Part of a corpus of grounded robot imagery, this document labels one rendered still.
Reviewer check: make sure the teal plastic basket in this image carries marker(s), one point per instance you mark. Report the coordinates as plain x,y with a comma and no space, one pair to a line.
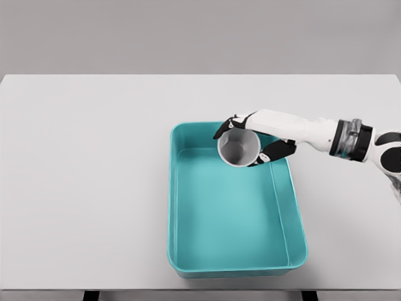
233,207

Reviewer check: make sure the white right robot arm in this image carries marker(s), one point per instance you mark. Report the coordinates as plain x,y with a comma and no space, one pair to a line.
344,138

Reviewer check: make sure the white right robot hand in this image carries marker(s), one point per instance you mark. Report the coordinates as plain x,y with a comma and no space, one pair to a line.
275,123

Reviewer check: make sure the white paper cup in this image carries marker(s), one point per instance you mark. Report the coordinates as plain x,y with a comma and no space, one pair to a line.
239,147

